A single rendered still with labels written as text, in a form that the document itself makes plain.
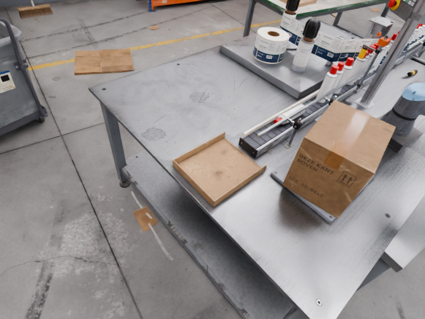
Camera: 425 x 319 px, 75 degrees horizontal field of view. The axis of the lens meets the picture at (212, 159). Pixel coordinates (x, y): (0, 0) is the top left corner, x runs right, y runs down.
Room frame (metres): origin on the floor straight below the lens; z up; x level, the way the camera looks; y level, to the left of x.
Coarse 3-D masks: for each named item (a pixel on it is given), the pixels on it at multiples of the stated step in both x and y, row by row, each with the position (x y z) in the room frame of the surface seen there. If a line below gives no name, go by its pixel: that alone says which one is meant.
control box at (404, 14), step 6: (396, 0) 1.58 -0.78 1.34; (396, 6) 1.56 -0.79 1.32; (402, 6) 1.53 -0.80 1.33; (408, 6) 1.49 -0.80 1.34; (414, 6) 1.46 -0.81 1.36; (396, 12) 1.54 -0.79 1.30; (402, 12) 1.51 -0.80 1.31; (408, 12) 1.47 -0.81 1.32; (402, 18) 1.49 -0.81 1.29; (408, 18) 1.46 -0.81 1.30
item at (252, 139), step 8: (400, 56) 2.05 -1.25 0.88; (376, 72) 1.76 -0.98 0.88; (344, 88) 1.50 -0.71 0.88; (304, 104) 1.28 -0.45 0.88; (320, 104) 1.30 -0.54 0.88; (312, 112) 1.22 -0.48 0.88; (296, 120) 1.13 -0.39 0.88; (264, 128) 1.03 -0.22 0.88; (280, 128) 1.05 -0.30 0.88; (248, 136) 0.96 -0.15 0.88; (256, 136) 0.97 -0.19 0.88; (264, 136) 0.98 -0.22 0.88; (272, 136) 0.98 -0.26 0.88; (256, 144) 0.91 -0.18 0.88
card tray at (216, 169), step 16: (208, 144) 0.90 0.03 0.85; (224, 144) 0.93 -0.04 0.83; (176, 160) 0.77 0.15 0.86; (192, 160) 0.81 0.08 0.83; (208, 160) 0.82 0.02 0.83; (224, 160) 0.83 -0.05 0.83; (240, 160) 0.85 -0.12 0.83; (192, 176) 0.72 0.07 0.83; (208, 176) 0.73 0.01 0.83; (224, 176) 0.74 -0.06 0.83; (240, 176) 0.76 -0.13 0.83; (256, 176) 0.77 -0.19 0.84; (208, 192) 0.65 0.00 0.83; (224, 192) 0.66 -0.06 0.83
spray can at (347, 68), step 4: (348, 60) 1.43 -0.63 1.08; (352, 60) 1.43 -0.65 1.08; (348, 64) 1.43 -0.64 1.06; (344, 68) 1.43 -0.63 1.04; (348, 68) 1.42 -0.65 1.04; (344, 72) 1.42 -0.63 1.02; (348, 72) 1.42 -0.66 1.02; (344, 76) 1.42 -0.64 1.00; (340, 80) 1.42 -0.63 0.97; (344, 80) 1.42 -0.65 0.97; (340, 84) 1.42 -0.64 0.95; (340, 88) 1.42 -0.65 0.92; (336, 92) 1.42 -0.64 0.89
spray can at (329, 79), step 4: (332, 68) 1.33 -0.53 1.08; (336, 68) 1.32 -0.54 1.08; (328, 72) 1.34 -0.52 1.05; (332, 72) 1.32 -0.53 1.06; (328, 76) 1.32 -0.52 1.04; (332, 76) 1.31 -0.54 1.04; (336, 76) 1.32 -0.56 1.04; (324, 80) 1.33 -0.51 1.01; (328, 80) 1.31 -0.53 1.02; (332, 80) 1.31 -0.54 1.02; (324, 84) 1.32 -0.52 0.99; (328, 84) 1.31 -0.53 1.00; (332, 84) 1.31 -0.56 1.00; (320, 88) 1.34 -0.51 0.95; (324, 88) 1.31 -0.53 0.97; (328, 88) 1.31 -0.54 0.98; (320, 92) 1.32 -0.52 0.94; (324, 92) 1.31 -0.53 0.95; (320, 96) 1.31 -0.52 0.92; (324, 100) 1.31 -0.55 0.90
